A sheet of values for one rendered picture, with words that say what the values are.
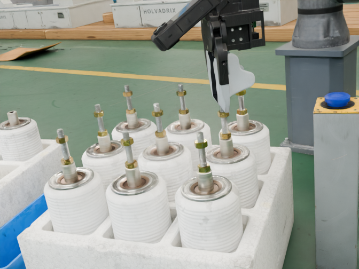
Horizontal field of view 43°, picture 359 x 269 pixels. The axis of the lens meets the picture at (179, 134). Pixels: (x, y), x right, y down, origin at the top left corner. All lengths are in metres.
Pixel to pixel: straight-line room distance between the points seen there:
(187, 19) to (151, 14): 2.82
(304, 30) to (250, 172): 0.60
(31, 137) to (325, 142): 0.66
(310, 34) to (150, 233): 0.75
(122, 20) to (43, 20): 1.00
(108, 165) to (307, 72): 0.65
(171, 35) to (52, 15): 3.70
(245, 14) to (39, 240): 0.48
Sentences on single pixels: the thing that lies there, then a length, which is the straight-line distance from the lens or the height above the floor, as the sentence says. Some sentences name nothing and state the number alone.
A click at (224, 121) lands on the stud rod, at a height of 0.31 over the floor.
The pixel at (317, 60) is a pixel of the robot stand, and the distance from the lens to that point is 1.26.
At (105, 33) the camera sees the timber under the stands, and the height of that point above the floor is 0.05.
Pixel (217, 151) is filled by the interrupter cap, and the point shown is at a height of 0.25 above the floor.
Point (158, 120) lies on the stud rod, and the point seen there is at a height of 0.31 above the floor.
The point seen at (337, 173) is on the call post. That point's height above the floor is 0.20.
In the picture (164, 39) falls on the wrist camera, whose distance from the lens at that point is 0.68.
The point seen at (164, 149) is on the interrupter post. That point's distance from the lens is 0.80.
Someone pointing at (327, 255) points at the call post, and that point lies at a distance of 0.90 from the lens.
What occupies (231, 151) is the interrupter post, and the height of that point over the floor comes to 0.26.
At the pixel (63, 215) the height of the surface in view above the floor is 0.21.
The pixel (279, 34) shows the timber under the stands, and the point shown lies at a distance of 2.88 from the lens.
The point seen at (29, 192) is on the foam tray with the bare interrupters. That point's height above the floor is 0.13.
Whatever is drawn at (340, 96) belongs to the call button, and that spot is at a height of 0.33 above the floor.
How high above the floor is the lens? 0.58
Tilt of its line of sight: 22 degrees down
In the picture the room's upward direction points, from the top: 8 degrees counter-clockwise
